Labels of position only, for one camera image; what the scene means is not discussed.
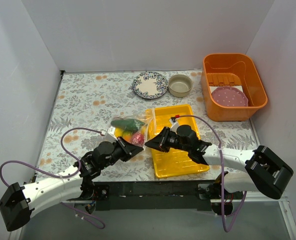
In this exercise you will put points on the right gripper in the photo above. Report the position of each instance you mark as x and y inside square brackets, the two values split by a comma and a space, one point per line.
[166, 138]

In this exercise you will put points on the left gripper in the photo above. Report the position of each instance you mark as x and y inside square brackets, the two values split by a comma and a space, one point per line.
[124, 148]

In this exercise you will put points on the red pomegranate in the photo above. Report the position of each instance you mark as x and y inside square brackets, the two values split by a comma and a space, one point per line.
[138, 139]

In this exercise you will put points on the clear zip top bag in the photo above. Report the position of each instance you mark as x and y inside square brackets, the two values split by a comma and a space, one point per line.
[147, 116]

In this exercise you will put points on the green cucumber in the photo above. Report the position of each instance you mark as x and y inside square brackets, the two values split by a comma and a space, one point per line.
[128, 124]

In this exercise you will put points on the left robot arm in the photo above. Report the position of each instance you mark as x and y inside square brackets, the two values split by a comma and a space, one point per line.
[20, 203]

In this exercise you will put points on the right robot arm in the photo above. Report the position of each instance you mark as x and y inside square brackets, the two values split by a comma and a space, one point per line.
[259, 170]

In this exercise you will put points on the yellow plastic tray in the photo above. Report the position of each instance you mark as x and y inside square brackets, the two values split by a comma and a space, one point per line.
[175, 162]

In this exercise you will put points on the blue floral plate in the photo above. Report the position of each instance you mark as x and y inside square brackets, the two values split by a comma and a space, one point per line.
[150, 85]

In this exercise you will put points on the beige ceramic bowl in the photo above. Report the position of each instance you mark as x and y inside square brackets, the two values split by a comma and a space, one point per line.
[180, 85]

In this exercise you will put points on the floral tablecloth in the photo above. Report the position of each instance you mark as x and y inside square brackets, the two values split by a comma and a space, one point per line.
[86, 103]

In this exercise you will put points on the pink dotted plate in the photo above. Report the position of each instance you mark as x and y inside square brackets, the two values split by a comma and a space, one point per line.
[229, 96]

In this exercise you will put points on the orange plastic basin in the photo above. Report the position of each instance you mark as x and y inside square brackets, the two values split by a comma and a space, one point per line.
[233, 70]

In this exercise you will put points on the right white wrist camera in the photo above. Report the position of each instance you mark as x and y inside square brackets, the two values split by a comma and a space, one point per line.
[174, 123]

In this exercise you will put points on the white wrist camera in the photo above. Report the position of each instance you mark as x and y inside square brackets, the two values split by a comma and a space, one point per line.
[174, 123]
[110, 134]

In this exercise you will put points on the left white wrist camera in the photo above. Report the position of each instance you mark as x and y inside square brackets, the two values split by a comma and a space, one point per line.
[110, 134]

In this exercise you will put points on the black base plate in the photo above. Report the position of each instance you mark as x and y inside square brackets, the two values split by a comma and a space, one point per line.
[151, 195]

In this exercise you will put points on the aluminium rail frame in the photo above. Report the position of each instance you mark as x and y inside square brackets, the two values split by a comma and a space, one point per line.
[230, 205]

